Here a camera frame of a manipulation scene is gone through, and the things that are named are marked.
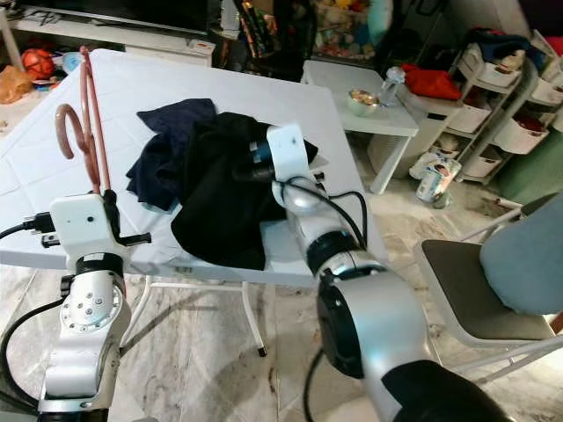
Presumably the black garment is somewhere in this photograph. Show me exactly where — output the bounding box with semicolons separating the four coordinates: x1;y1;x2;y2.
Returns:
170;112;318;271

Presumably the pink plastic hanger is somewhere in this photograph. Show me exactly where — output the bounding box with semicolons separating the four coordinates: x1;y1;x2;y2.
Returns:
55;46;113;194

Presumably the navy blue garment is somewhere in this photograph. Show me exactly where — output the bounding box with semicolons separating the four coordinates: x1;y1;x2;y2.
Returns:
126;98;219;212

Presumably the white folding table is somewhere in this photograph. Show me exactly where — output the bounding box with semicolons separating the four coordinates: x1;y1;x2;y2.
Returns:
0;48;388;357

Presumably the white low table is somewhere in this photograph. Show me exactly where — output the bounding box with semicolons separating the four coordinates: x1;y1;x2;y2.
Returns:
303;60;421;194

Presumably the small bowl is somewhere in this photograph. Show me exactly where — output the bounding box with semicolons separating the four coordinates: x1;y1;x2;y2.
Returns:
346;88;381;118

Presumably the clear plastic bottle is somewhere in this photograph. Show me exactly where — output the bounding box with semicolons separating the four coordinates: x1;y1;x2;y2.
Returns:
380;66;406;108

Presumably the white television console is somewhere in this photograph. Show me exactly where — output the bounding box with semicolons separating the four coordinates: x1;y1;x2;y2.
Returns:
9;4;216;67

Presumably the orange plastic bag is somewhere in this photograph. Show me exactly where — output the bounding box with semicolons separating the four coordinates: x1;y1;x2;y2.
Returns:
0;66;36;105

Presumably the red ball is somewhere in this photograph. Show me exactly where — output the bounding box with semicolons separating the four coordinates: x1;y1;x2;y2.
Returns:
22;48;56;80

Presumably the printed wipes pack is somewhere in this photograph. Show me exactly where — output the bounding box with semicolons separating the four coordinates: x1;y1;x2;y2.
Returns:
415;156;463;210

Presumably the red cushion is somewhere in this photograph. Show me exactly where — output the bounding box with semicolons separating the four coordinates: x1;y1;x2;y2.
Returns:
398;62;463;100

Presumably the black television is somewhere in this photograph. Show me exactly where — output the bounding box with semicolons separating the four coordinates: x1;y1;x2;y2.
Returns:
22;0;212;32

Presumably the grey folding chair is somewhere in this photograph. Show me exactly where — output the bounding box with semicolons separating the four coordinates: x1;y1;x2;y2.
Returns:
413;193;563;379

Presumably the white shelving with bins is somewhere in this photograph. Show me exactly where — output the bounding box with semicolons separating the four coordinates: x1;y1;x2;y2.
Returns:
413;26;563;181

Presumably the mint green bin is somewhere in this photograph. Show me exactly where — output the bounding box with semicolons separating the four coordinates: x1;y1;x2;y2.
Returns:
488;123;563;207

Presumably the light blue cushion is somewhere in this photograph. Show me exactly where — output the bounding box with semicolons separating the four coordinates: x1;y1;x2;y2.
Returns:
481;192;563;316

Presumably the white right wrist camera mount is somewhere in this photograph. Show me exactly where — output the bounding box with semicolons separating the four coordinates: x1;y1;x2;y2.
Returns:
267;123;313;184

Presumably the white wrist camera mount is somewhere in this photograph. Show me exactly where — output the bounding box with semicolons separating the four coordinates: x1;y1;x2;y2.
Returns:
267;123;313;184
48;193;111;258

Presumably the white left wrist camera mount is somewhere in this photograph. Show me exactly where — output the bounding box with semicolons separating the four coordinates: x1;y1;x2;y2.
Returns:
48;193;111;258

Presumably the long black left arm cable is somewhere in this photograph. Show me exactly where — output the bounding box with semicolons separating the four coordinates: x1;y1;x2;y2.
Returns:
0;211;59;243

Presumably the short black left arm cable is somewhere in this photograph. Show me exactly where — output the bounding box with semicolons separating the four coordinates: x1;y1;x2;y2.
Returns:
0;280;73;412

